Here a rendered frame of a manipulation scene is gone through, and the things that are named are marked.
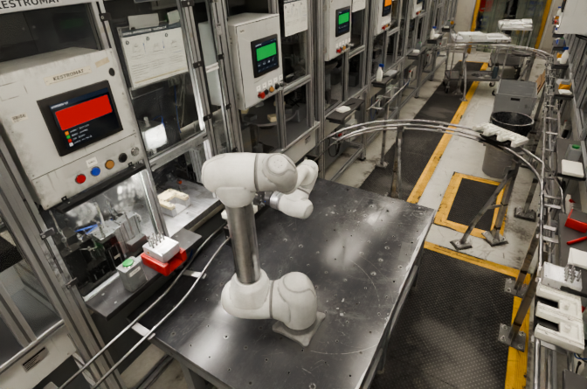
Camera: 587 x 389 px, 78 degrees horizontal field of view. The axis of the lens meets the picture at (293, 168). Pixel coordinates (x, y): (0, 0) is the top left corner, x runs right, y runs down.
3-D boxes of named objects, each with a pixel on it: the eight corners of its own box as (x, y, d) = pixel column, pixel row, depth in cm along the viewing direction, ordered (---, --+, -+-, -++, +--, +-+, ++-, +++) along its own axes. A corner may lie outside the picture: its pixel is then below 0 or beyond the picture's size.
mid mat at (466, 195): (501, 244, 294) (501, 243, 293) (431, 224, 319) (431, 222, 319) (511, 184, 366) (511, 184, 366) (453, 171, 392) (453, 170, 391)
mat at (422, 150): (411, 215, 331) (411, 214, 330) (351, 197, 359) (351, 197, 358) (489, 62, 756) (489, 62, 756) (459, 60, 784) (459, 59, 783)
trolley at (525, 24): (523, 80, 646) (539, 23, 598) (487, 78, 667) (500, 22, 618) (519, 68, 713) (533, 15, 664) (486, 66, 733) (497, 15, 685)
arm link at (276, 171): (299, 162, 134) (262, 162, 135) (295, 143, 117) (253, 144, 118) (298, 196, 130) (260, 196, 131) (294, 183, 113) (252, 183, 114)
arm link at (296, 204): (283, 215, 183) (293, 191, 187) (310, 224, 176) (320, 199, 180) (274, 208, 174) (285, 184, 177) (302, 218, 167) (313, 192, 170)
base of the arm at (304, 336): (330, 309, 166) (330, 302, 163) (307, 349, 150) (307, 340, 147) (296, 294, 175) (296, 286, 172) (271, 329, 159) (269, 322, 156)
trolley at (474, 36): (444, 94, 603) (454, 33, 554) (440, 84, 650) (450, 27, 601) (501, 96, 583) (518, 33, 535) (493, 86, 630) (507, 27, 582)
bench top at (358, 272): (331, 459, 120) (331, 453, 118) (127, 323, 170) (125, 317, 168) (435, 214, 229) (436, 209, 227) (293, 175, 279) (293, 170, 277)
